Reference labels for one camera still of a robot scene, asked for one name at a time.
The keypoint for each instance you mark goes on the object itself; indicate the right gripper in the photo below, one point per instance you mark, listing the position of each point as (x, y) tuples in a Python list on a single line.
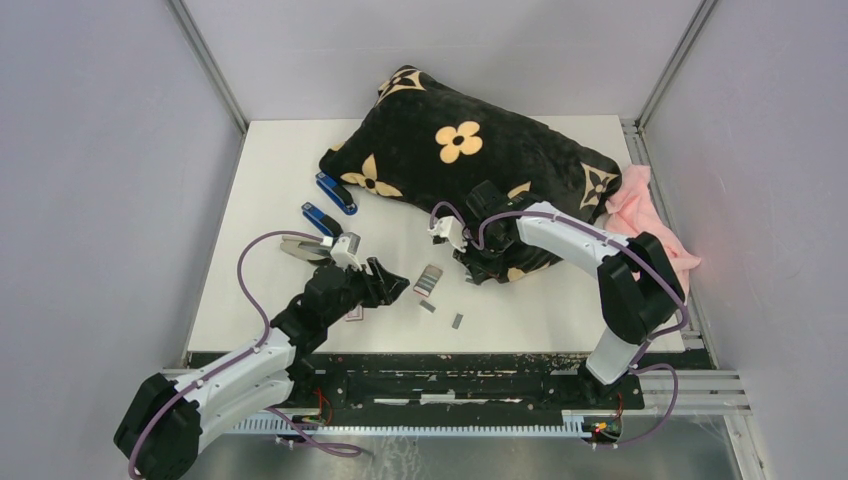
[(479, 271)]

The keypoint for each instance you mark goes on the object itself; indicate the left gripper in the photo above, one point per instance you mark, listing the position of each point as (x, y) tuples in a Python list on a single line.
[(381, 291)]

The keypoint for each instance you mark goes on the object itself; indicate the grey staple strip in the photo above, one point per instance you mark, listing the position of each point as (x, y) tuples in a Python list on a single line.
[(456, 323), (427, 306)]

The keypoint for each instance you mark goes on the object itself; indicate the box of staples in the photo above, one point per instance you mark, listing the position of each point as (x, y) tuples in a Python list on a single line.
[(427, 280)]

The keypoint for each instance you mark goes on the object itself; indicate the grey beige stapler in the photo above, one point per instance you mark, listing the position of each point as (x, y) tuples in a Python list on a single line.
[(314, 251)]

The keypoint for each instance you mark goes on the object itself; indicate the blue stapler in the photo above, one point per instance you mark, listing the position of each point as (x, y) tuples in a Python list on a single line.
[(321, 221), (339, 195)]

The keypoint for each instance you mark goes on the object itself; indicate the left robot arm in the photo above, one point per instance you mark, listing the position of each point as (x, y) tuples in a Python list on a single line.
[(169, 422)]

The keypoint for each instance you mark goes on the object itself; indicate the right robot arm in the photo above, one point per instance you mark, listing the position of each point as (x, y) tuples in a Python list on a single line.
[(639, 290)]

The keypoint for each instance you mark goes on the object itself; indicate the closed red white staple box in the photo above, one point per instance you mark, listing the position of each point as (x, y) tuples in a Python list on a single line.
[(355, 315)]

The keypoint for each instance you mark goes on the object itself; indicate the black pillow with beige flowers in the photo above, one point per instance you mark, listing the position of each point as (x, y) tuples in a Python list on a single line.
[(424, 142)]

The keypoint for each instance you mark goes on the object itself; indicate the pink cloth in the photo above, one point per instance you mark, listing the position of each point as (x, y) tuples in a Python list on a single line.
[(632, 211)]

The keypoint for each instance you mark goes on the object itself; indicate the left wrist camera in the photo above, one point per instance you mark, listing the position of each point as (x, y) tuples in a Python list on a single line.
[(343, 250)]

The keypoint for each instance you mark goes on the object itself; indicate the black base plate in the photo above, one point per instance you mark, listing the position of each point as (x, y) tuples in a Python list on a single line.
[(453, 390)]

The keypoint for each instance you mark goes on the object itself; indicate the white cable duct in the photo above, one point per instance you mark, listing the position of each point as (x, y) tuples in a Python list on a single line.
[(571, 426)]

